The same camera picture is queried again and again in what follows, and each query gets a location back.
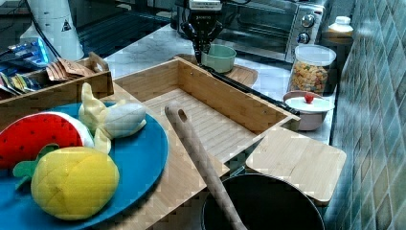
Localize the white cap bottle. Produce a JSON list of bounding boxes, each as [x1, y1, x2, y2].
[[327, 16, 353, 36]]

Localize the brown paper packets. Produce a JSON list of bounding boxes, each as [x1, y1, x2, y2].
[[46, 57, 94, 81]]

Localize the black tongs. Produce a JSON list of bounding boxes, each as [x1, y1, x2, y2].
[[198, 64, 301, 116]]

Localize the small bamboo cutting board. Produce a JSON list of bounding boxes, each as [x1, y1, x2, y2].
[[246, 127, 347, 206]]

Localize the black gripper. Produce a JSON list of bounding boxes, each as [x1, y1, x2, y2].
[[180, 10, 223, 65]]

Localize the round wooden board under cup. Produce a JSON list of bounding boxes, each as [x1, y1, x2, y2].
[[174, 54, 258, 87]]

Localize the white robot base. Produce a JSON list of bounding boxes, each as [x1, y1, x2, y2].
[[20, 0, 84, 60]]

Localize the black pan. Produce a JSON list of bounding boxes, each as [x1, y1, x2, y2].
[[200, 172, 326, 230]]

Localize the clear jar with cereal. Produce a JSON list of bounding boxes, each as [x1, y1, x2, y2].
[[287, 44, 336, 95]]

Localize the plush watermelon slice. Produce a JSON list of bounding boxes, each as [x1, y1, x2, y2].
[[0, 111, 94, 170]]

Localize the large bamboo tray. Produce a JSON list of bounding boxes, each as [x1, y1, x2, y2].
[[115, 57, 300, 163]]

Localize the plush peeled banana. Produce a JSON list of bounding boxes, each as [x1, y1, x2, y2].
[[79, 82, 147, 153]]

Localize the wooden spoon handle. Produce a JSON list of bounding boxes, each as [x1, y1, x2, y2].
[[165, 102, 248, 230]]

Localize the pink bowl with white lid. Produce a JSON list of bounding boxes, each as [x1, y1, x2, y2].
[[282, 90, 335, 131]]

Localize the silver toaster oven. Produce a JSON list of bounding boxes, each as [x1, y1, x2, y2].
[[215, 0, 328, 62]]

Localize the plush yellow pineapple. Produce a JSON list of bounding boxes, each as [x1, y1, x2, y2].
[[12, 145, 120, 220]]

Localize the wooden box with packets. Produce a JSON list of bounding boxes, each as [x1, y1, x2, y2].
[[0, 52, 114, 128]]

